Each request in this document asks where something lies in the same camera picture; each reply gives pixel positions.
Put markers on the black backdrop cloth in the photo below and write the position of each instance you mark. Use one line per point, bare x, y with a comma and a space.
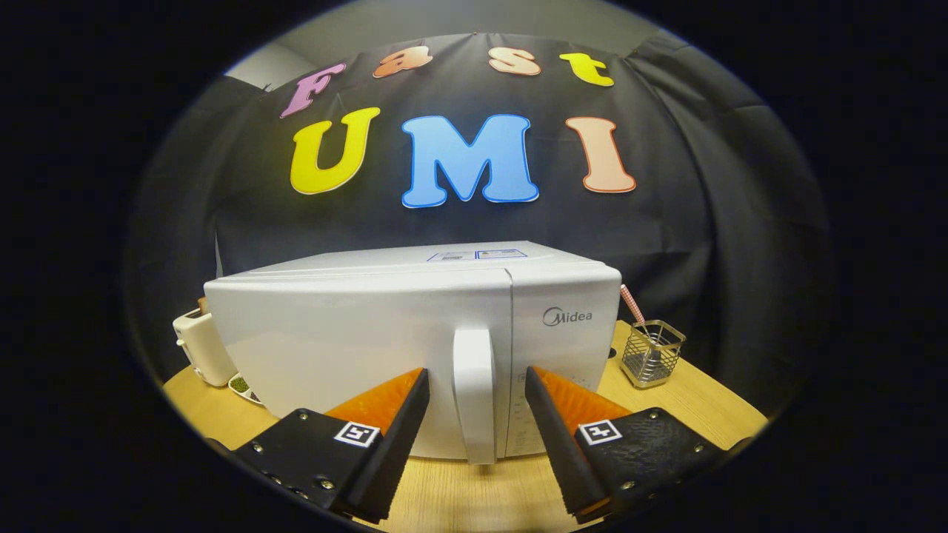
703, 222

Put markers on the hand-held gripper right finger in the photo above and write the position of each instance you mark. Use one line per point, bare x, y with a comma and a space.
563, 459

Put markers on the white microwave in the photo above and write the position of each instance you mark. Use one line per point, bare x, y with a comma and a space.
333, 333

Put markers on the pink striped straw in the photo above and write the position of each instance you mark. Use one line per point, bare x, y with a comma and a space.
631, 303

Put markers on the white dish with green beans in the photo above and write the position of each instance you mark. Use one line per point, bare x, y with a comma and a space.
241, 385

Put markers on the white toaster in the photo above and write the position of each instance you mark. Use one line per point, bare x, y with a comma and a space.
204, 348

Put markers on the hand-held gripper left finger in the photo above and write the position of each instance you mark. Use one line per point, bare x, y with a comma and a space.
392, 459

